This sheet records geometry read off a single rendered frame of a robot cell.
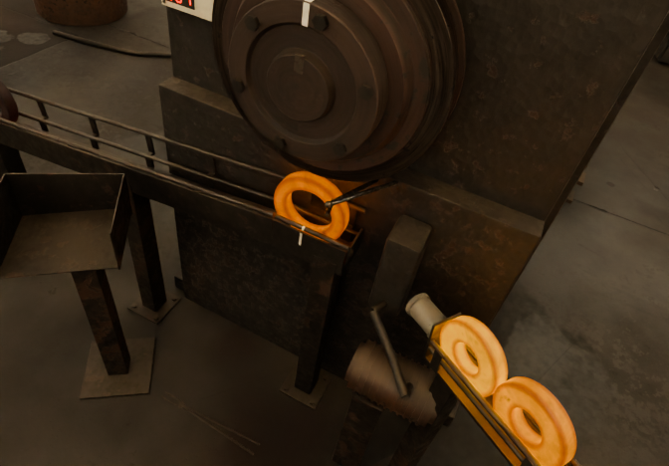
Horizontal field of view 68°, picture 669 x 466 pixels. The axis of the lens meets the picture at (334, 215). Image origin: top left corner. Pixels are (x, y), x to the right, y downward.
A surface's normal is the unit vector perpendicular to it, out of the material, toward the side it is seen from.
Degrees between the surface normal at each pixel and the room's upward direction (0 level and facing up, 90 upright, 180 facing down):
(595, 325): 0
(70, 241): 5
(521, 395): 90
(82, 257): 5
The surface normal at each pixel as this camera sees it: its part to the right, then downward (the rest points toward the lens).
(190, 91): 0.13, -0.72
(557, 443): -0.87, 0.25
